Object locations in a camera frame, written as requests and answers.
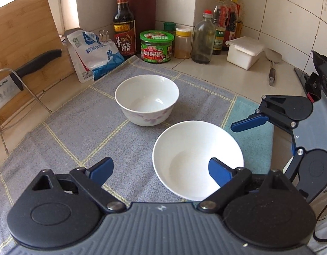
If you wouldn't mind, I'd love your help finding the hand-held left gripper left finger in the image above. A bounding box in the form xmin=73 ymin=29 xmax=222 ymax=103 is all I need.
xmin=32 ymin=157 xmax=127 ymax=214

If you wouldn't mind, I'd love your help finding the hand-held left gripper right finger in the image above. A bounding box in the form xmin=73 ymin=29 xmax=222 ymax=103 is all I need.
xmin=197 ymin=157 xmax=298 ymax=213

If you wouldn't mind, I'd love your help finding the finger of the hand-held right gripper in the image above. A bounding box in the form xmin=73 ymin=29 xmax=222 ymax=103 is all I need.
xmin=284 ymin=147 xmax=306 ymax=184
xmin=231 ymin=94 xmax=299 ymax=132

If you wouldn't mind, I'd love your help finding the white bowl with floral print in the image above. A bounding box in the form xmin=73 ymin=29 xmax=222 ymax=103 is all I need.
xmin=115 ymin=75 xmax=179 ymax=127
xmin=152 ymin=120 xmax=245 ymax=202

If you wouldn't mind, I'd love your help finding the grey checked towel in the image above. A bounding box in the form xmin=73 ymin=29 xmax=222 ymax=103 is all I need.
xmin=0 ymin=55 xmax=275 ymax=247

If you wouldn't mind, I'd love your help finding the white plastic box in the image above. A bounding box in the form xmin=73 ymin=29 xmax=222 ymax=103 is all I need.
xmin=226 ymin=36 xmax=265 ymax=70

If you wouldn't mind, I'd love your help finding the metal spatula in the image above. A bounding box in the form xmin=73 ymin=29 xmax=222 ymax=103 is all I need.
xmin=266 ymin=48 xmax=282 ymax=87

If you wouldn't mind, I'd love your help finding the clear glass bottle red cap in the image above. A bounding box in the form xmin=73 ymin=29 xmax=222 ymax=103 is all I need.
xmin=191 ymin=10 xmax=216 ymax=65

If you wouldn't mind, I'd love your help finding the red-label plastic bottle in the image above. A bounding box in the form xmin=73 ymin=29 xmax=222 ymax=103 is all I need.
xmin=222 ymin=0 xmax=238 ymax=51

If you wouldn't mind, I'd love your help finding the yellow-lid spice jar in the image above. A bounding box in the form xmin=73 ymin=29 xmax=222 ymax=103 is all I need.
xmin=174 ymin=28 xmax=192 ymax=59

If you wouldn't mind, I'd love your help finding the yellow oil plastic bottle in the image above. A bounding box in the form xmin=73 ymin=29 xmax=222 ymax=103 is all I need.
xmin=233 ymin=0 xmax=245 ymax=39

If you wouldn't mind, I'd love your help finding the white and blue salt bag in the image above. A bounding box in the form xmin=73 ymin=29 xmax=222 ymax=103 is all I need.
xmin=64 ymin=28 xmax=127 ymax=83

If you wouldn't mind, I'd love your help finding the green-lid sauce jar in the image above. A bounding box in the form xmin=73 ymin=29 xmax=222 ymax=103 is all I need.
xmin=140 ymin=30 xmax=175 ymax=64

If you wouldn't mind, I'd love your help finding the small green-cap jar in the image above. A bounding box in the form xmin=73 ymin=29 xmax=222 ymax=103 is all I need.
xmin=163 ymin=22 xmax=177 ymax=36

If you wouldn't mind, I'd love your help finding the metal binder clip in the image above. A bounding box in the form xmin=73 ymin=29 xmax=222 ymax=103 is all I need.
xmin=98 ymin=30 xmax=111 ymax=43

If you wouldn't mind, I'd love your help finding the dark vinegar bottle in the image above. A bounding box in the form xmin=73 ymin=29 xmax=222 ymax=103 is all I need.
xmin=112 ymin=0 xmax=136 ymax=61

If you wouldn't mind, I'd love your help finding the dark red knife block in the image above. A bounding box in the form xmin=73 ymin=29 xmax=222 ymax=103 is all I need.
xmin=126 ymin=0 xmax=156 ymax=39

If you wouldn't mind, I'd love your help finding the bamboo cutting board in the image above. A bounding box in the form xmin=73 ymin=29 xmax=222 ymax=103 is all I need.
xmin=0 ymin=0 xmax=75 ymax=136

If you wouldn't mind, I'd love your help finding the metal wire rack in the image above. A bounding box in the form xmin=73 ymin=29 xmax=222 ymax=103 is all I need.
xmin=0 ymin=68 xmax=53 ymax=154

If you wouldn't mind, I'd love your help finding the black-handled kitchen knife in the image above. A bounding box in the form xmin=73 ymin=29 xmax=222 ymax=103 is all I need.
xmin=0 ymin=49 xmax=62 ymax=111

